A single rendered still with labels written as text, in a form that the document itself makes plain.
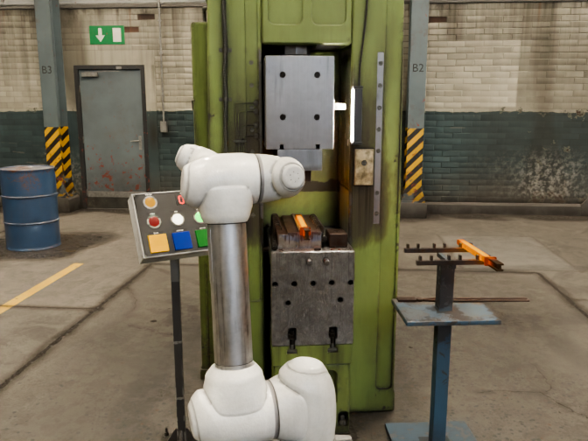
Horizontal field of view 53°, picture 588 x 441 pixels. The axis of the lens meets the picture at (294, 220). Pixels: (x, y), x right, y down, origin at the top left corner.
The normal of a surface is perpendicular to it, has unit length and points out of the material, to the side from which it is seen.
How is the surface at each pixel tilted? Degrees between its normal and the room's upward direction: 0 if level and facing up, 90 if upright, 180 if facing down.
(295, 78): 90
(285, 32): 90
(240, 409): 78
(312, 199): 90
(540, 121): 90
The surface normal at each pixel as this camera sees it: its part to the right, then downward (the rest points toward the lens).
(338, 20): 0.08, 0.19
